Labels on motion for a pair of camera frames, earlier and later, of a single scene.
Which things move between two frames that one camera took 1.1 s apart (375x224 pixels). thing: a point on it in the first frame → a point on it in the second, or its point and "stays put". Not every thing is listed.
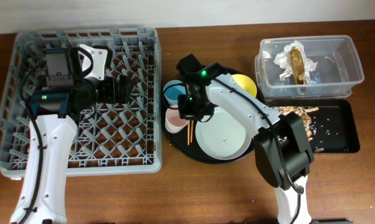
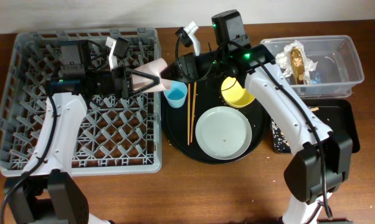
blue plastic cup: x=172 y=89 stays put
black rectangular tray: x=336 y=123 stays put
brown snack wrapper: x=298 y=61 stays put
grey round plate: x=223 y=137 stays put
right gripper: x=185 y=111 → x=193 y=69
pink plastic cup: x=174 y=123 → x=153 y=68
